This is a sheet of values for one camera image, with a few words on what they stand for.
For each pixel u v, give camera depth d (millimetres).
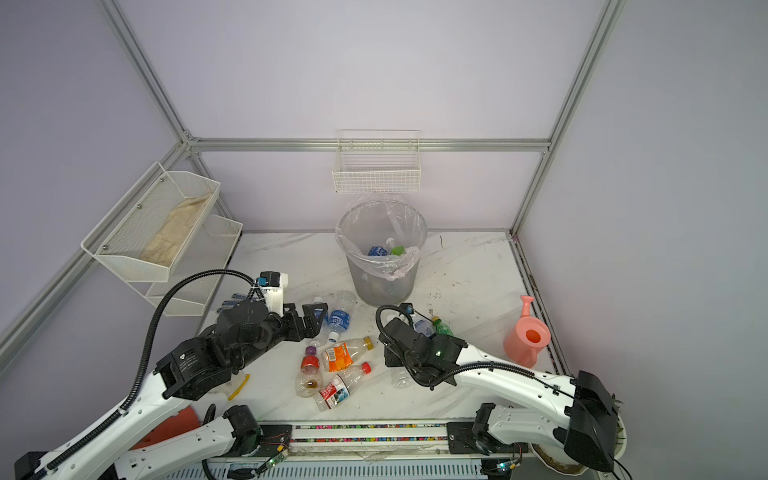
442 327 879
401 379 713
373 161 956
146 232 763
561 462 701
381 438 751
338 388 770
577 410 395
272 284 563
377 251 1004
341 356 853
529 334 803
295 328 566
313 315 589
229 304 986
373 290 910
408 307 691
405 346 554
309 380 823
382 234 983
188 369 434
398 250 971
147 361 437
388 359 675
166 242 767
